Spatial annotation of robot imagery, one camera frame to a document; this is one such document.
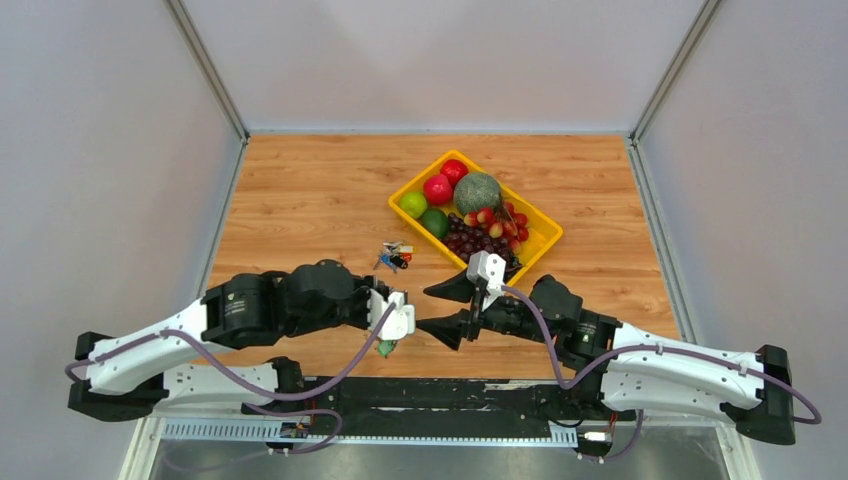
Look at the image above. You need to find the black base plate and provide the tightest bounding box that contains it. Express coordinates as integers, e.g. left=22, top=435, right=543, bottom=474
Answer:
left=258, top=377, right=612, bottom=439

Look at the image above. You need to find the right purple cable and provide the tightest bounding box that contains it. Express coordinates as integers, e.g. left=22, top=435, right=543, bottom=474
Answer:
left=500, top=284, right=823, bottom=463

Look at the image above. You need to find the yellow plastic tray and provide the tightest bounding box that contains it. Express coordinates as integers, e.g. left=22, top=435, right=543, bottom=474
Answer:
left=388, top=150, right=564, bottom=286

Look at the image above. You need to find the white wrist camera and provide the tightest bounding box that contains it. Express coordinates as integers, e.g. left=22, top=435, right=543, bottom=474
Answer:
left=367, top=289, right=416, bottom=341
left=466, top=250, right=506, bottom=312

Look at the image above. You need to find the light green apple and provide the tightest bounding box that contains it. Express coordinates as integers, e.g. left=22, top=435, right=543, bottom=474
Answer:
left=398, top=191, right=429, bottom=219

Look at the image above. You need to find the dark green lime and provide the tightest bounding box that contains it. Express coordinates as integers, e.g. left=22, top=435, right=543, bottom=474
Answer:
left=419, top=208, right=450, bottom=241

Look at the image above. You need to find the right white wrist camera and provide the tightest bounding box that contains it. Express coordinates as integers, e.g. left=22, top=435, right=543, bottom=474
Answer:
left=466, top=250, right=506, bottom=312

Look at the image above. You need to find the red apple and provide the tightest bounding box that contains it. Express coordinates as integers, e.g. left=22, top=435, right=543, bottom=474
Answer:
left=440, top=159, right=469, bottom=188

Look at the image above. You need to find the red pomegranate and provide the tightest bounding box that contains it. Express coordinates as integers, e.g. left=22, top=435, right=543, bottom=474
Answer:
left=422, top=174, right=453, bottom=206

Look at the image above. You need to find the green capped key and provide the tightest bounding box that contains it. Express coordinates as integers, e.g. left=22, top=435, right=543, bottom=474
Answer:
left=376, top=340, right=398, bottom=358

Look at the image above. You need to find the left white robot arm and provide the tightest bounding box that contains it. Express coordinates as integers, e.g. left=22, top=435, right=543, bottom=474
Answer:
left=65, top=260, right=415, bottom=422

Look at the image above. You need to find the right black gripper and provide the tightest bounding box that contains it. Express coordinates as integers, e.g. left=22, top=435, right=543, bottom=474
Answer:
left=414, top=269, right=553, bottom=352

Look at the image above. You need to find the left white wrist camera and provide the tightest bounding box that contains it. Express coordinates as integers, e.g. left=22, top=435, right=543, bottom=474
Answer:
left=367, top=289, right=416, bottom=341

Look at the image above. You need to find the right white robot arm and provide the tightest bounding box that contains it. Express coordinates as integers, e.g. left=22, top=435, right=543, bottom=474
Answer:
left=418, top=273, right=796, bottom=445

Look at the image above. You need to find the green netted melon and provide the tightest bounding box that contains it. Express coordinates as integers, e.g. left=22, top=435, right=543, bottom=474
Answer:
left=453, top=172, right=503, bottom=216

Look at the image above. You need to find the purple grape bunch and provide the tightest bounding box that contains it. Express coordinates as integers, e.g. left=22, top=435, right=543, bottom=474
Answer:
left=442, top=213, right=523, bottom=275

